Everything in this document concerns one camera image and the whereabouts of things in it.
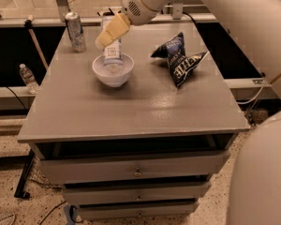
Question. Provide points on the blue plastic water bottle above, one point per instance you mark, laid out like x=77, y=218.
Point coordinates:
x=112, y=53

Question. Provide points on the silver drink can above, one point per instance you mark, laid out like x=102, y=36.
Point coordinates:
x=75, y=31

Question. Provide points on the bottom grey drawer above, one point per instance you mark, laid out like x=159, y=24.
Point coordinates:
x=138, y=209

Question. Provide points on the black metal bar on floor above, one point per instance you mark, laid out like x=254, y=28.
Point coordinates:
x=20, y=192

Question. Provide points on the wooden stick with black tip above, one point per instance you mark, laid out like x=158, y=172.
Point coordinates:
x=29, y=25

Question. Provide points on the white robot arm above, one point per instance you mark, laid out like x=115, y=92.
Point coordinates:
x=255, y=26

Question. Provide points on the grey drawer cabinet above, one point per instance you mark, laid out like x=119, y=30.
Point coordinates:
x=75, y=116

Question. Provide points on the grey drawer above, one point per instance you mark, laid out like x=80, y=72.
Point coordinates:
x=138, y=209
x=157, y=192
x=105, y=169

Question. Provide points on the top grey drawer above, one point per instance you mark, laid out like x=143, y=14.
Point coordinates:
x=105, y=169

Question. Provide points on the small clear water bottle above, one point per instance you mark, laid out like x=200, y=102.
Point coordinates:
x=29, y=79

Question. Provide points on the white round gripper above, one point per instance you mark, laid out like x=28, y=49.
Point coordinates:
x=140, y=9

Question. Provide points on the dark blue chip bag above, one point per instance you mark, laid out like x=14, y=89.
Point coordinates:
x=180, y=65

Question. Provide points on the middle grey drawer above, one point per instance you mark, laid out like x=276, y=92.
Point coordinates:
x=157, y=192

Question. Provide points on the white bowl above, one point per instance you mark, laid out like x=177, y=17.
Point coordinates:
x=113, y=76

